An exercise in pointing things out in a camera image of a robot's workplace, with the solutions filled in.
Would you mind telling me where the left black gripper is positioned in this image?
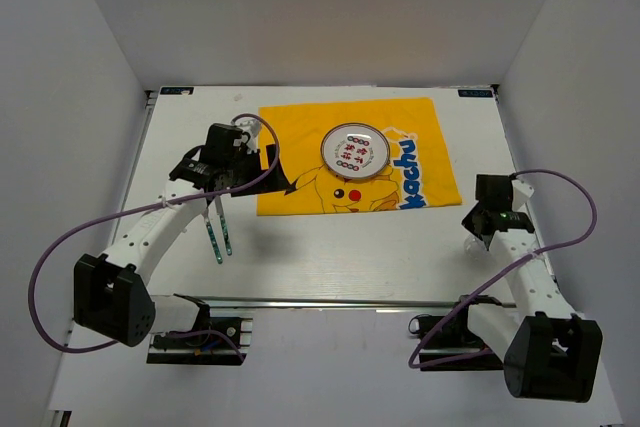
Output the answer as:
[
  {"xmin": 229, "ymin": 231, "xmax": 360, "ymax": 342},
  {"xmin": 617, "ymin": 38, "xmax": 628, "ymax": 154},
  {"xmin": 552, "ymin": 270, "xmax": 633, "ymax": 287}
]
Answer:
[{"xmin": 225, "ymin": 144, "xmax": 291, "ymax": 197}]

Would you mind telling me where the clear plastic cup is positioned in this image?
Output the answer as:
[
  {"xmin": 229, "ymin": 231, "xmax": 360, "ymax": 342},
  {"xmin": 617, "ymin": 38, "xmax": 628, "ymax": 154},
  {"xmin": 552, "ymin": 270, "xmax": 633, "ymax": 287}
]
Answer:
[{"xmin": 463, "ymin": 235, "xmax": 487, "ymax": 260}]

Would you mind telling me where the knife with teal handle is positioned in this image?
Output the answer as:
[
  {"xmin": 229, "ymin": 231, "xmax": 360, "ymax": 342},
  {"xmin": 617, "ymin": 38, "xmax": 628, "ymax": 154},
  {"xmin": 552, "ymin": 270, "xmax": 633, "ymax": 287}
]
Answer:
[{"xmin": 214, "ymin": 197, "xmax": 233, "ymax": 256}]

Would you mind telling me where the yellow pikachu cloth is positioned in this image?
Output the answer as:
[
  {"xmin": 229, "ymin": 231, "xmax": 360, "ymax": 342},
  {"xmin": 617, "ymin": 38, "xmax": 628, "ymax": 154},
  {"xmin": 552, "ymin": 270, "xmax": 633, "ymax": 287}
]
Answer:
[{"xmin": 257, "ymin": 98, "xmax": 462, "ymax": 216}]

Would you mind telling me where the round patterned plate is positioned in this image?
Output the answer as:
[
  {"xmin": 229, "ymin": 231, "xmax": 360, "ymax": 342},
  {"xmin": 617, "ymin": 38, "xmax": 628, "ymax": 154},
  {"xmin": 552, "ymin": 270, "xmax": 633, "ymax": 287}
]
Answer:
[{"xmin": 320, "ymin": 123, "xmax": 390, "ymax": 180}]

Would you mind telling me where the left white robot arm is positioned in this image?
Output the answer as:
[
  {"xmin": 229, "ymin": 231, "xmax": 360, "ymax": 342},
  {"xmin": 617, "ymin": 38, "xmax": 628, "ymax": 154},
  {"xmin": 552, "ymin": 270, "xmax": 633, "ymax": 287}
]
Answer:
[{"xmin": 73, "ymin": 114, "xmax": 288, "ymax": 347}]

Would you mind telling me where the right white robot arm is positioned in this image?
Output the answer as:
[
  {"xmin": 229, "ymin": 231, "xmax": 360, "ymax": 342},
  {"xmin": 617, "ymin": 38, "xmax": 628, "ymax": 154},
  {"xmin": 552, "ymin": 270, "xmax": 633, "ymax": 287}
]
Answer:
[{"xmin": 451, "ymin": 174, "xmax": 603, "ymax": 403}]

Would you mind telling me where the left blue table label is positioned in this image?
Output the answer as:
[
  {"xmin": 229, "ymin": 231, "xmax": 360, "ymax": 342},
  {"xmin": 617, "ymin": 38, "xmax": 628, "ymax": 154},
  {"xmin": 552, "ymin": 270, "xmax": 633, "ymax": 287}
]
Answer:
[{"xmin": 159, "ymin": 86, "xmax": 194, "ymax": 96}]

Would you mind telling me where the blue table label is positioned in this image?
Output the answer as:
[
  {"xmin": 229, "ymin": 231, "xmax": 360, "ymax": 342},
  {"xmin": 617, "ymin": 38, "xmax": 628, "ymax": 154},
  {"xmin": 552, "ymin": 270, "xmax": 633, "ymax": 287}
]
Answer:
[
  {"xmin": 458, "ymin": 89, "xmax": 494, "ymax": 98},
  {"xmin": 159, "ymin": 86, "xmax": 194, "ymax": 96}
]

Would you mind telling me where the right blue table label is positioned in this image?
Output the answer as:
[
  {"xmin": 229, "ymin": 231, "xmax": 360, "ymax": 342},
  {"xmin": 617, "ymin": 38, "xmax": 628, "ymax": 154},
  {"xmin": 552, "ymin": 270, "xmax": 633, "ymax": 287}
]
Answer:
[{"xmin": 458, "ymin": 89, "xmax": 494, "ymax": 98}]

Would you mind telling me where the fork with teal handle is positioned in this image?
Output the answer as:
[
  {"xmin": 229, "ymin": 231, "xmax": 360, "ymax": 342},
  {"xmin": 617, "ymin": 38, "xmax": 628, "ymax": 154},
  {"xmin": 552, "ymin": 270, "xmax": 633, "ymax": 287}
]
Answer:
[{"xmin": 202, "ymin": 208, "xmax": 223, "ymax": 265}]

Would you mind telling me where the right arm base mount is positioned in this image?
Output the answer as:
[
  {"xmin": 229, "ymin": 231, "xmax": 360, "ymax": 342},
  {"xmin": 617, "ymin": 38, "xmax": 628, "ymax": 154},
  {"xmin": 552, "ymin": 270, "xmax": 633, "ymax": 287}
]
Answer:
[{"xmin": 408, "ymin": 315, "xmax": 503, "ymax": 372}]

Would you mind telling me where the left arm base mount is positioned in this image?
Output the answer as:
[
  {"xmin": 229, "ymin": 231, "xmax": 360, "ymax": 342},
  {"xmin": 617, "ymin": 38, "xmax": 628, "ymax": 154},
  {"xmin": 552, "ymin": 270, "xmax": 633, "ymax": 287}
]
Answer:
[{"xmin": 146, "ymin": 315, "xmax": 253, "ymax": 366}]

